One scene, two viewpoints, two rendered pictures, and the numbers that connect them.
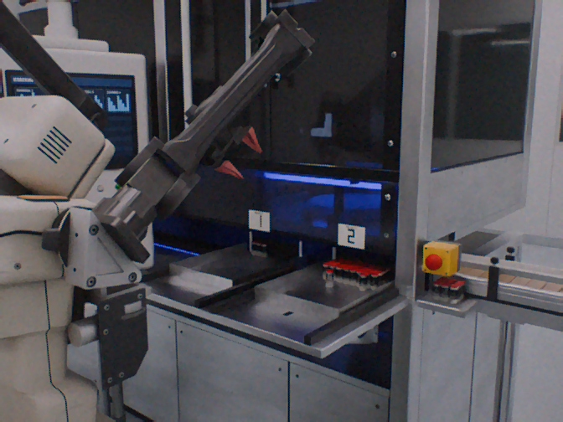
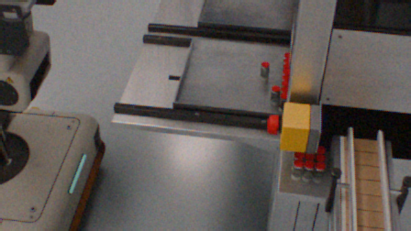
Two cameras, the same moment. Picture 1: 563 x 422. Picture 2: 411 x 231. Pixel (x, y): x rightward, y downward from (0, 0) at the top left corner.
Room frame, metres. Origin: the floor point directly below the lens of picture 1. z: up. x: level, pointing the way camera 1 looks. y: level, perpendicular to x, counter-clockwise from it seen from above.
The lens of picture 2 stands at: (0.77, -0.99, 1.78)
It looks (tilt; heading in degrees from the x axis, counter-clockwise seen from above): 43 degrees down; 61
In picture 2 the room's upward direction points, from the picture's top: straight up
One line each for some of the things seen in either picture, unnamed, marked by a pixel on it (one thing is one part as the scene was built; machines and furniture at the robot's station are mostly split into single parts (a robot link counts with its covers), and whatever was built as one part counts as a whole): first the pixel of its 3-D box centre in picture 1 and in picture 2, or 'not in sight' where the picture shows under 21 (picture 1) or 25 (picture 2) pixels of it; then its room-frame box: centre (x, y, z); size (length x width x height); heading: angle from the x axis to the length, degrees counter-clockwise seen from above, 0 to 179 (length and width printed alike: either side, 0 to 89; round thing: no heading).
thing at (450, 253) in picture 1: (441, 258); (298, 127); (1.32, -0.41, 1.00); 0.08 x 0.07 x 0.07; 141
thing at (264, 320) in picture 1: (267, 290); (230, 46); (1.44, 0.04, 0.87); 0.70 x 0.48 x 0.02; 51
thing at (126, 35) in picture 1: (117, 73); not in sight; (2.14, 0.63, 1.51); 0.49 x 0.01 x 0.59; 51
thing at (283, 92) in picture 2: (349, 275); (285, 81); (1.46, -0.19, 0.91); 0.18 x 0.02 x 0.05; 51
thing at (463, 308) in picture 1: (451, 301); (311, 175); (1.35, -0.44, 0.87); 0.14 x 0.13 x 0.02; 141
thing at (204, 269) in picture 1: (240, 264); (261, 7); (1.60, 0.13, 0.90); 0.34 x 0.26 x 0.04; 141
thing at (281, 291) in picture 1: (333, 286); (249, 80); (1.39, -0.14, 0.90); 0.34 x 0.26 x 0.04; 141
